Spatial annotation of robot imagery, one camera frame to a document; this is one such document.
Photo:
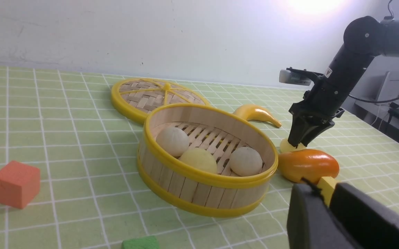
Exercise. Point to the yellow bun front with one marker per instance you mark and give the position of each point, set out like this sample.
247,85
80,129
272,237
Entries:
200,159

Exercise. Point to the green foam cube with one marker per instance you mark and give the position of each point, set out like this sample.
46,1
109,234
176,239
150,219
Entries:
147,242

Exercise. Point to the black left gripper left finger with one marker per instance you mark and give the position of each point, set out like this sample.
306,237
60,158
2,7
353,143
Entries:
310,224

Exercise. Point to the background desk with equipment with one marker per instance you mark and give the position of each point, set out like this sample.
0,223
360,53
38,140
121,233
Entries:
379,106

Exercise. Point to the yellow foam cube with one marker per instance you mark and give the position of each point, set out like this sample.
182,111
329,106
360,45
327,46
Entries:
327,185

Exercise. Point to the yellow plastic banana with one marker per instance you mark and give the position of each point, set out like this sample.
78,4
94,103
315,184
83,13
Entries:
258,113

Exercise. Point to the white bun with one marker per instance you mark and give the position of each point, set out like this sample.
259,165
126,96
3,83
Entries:
173,140
245,162

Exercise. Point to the yellow bun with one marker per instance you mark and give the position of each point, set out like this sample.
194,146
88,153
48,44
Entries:
285,146
200,159

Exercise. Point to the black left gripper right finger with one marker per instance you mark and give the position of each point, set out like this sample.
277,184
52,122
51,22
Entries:
371,224

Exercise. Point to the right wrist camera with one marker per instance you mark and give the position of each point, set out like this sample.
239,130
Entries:
298,77

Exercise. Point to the red foam cube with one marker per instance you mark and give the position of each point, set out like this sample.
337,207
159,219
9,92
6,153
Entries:
19,184

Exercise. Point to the woven bamboo steamer lid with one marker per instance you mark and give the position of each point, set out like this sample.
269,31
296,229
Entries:
135,98

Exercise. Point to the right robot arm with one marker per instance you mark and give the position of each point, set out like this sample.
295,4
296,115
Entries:
364,39

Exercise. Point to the green checkered tablecloth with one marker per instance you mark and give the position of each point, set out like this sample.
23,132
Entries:
91,195

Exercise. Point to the bamboo steamer tray yellow rim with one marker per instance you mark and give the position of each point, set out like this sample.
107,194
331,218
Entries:
223,194

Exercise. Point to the orange plastic mango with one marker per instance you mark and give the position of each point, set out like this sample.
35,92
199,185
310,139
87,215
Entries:
310,164

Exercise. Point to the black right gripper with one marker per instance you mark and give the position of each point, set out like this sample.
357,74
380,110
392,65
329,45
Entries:
315,113

